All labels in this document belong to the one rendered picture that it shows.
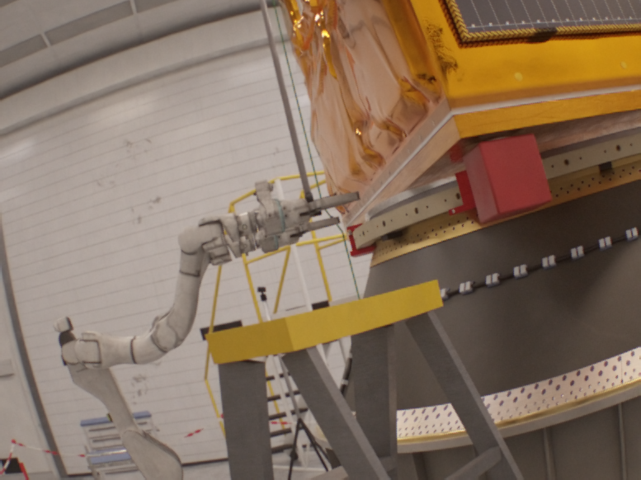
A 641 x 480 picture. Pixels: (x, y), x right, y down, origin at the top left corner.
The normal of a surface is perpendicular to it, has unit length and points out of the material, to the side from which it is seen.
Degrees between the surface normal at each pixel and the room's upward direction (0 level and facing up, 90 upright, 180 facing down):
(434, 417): 43
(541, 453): 90
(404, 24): 88
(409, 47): 88
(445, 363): 93
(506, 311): 62
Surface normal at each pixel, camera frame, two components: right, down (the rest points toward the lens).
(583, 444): -0.48, 0.05
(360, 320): 0.80, -0.25
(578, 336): -0.53, -0.41
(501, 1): 0.10, -0.10
